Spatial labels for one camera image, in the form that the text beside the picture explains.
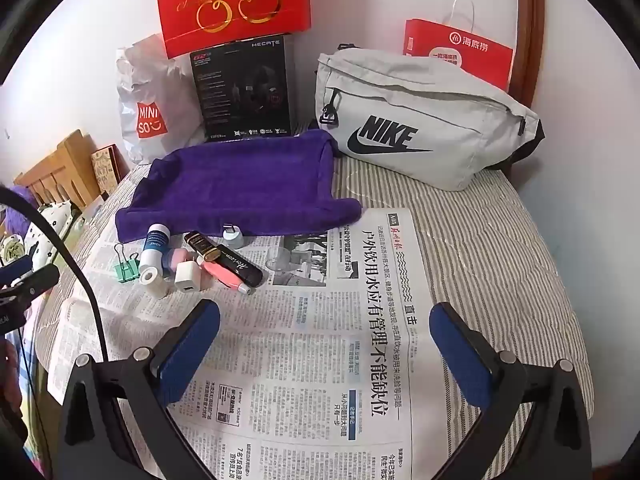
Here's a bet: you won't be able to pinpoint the red box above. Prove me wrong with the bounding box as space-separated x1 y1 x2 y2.
403 0 515 93

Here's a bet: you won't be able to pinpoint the white charger cube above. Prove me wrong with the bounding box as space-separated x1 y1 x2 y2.
174 260 204 295

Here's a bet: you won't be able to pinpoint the blue white bottle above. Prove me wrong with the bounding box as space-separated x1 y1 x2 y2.
139 226 171 274

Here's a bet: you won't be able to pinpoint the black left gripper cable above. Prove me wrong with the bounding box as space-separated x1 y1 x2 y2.
0 186 108 363

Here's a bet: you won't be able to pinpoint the red gift bag gold cherries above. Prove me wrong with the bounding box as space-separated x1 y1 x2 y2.
154 0 312 59

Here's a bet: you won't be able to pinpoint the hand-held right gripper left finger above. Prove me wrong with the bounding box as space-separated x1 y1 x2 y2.
55 299 222 480

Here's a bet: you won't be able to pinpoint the person's left hand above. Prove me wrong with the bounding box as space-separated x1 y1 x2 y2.
0 339 27 411

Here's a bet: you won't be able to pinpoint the white ring-shaped bottle cap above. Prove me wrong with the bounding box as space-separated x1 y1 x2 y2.
139 265 162 292

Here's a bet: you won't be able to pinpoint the green binder clip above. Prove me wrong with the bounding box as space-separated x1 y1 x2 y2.
114 242 142 284

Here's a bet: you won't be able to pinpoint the black headset box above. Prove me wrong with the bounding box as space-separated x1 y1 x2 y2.
191 35 292 143

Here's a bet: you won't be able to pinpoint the striped bed sheet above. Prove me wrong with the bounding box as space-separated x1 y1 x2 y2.
30 157 596 461

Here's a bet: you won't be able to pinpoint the white polka dot cloth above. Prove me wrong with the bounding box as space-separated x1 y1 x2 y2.
0 200 83 267

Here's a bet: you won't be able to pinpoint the grey waist bag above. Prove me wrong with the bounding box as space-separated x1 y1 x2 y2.
315 44 545 192

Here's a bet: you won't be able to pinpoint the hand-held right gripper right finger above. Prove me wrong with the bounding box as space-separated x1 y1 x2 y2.
429 301 593 480

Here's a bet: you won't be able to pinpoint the purple fluffy toy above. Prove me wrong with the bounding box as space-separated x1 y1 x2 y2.
0 185 41 243

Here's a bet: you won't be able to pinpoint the patterned cardboard box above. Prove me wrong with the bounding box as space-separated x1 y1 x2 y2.
91 144 122 200

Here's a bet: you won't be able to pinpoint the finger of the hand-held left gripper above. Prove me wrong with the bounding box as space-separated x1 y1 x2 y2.
2 264 61 306
0 256 32 287

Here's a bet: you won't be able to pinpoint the pink tube white cap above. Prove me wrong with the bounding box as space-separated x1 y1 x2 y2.
196 256 251 296

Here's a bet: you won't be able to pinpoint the wooden door frame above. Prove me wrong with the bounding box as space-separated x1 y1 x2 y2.
515 0 547 111

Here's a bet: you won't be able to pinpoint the newspaper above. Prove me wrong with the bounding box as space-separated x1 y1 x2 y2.
37 207 441 480

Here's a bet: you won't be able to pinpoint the white plastic shopping bag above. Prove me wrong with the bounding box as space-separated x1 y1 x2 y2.
116 34 208 166

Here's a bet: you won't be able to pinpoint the purple towel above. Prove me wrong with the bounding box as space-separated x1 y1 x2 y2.
115 129 362 243

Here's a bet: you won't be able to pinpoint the black stick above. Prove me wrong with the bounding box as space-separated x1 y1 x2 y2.
212 243 264 288

